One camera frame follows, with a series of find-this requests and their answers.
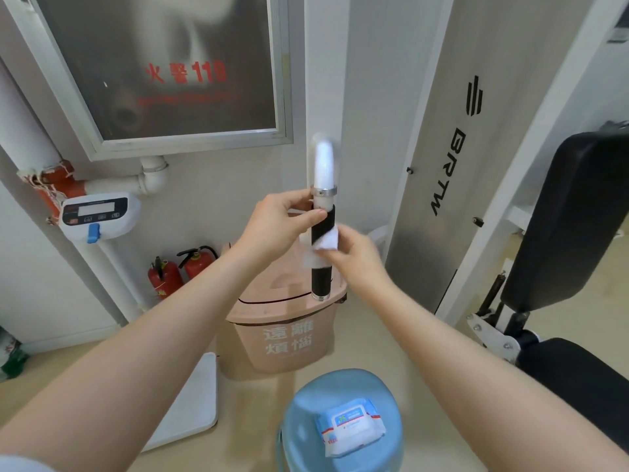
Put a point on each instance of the white scale pole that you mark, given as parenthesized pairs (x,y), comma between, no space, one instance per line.
(118,275)

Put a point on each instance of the thick white wall pipe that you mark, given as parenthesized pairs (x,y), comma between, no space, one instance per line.
(27,127)

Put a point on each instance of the person's right thumb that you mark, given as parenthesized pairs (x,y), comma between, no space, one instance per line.
(350,234)

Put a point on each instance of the white scale display head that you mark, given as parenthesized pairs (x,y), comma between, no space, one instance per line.
(98,211)

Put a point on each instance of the black padded bench backrest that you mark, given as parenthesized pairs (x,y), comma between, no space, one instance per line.
(565,226)

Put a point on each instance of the red pipe valve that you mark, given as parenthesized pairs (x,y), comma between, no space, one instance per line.
(56,184)

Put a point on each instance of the person's right hand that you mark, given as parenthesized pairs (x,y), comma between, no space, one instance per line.
(361,262)

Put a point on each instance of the white wet wipe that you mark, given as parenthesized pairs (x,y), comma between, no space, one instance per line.
(325,240)

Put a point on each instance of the white gym machine frame post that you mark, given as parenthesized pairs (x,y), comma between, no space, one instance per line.
(555,103)

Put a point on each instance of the wet wipes pack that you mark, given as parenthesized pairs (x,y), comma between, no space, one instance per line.
(350,427)

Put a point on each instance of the red fire extinguisher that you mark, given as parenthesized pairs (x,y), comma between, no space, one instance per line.
(164,280)
(196,260)

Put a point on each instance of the green packaged item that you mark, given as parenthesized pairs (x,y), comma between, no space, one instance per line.
(10,356)

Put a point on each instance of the person's left hand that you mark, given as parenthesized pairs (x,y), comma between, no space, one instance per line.
(265,230)

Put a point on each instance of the person's right forearm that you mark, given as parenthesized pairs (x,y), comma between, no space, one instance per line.
(481,368)

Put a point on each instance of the black padded bench seat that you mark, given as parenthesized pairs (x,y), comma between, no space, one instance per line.
(580,373)

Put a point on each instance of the white metal bench bracket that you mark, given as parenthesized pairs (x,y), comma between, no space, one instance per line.
(494,336)

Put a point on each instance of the white scale platform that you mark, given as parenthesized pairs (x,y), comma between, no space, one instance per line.
(191,412)

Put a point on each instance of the person's left forearm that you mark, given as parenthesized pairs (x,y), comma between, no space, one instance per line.
(147,348)

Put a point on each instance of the white elbow pipe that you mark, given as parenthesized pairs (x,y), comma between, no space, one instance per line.
(147,179)

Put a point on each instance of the grey gym machine cover panel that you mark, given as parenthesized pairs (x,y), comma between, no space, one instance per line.
(471,142)

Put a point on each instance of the white shirt sleeve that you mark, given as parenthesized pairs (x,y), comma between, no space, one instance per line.
(22,464)

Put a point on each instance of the person's left thumb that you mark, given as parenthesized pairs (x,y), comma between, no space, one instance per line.
(308,221)

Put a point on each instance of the pink lidded trash bin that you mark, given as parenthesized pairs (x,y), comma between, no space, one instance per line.
(280,334)

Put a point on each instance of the black bench adjustment strut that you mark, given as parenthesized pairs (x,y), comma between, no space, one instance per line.
(491,292)

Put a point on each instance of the light blue plastic stool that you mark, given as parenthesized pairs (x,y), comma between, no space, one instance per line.
(304,432)

